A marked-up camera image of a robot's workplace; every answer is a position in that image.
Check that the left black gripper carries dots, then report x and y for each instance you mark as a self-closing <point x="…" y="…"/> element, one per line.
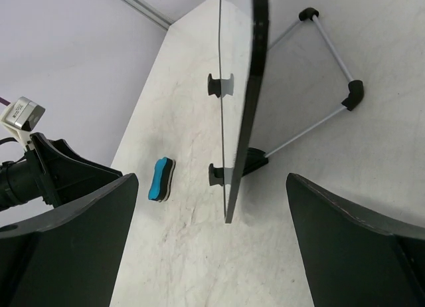
<point x="60" y="174"/>

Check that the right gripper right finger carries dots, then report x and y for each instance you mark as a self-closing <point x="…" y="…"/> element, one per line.
<point x="354" y="256"/>

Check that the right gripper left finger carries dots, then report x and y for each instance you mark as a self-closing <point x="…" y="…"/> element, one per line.
<point x="69" y="256"/>

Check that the blue bone-shaped eraser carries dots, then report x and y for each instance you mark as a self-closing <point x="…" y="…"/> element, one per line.
<point x="162" y="177"/>

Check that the small black-framed whiteboard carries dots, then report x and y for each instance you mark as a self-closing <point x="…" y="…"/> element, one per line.
<point x="243" y="31"/>

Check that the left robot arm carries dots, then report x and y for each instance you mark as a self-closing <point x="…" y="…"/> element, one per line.
<point x="17" y="184"/>

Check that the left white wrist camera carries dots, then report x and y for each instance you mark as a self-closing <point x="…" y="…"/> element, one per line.
<point x="20" y="118"/>

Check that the whiteboard wire stand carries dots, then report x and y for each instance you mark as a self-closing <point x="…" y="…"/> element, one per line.
<point x="305" y="84"/>

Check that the left aluminium frame post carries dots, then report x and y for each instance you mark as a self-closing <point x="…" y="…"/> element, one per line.
<point x="150" y="13"/>

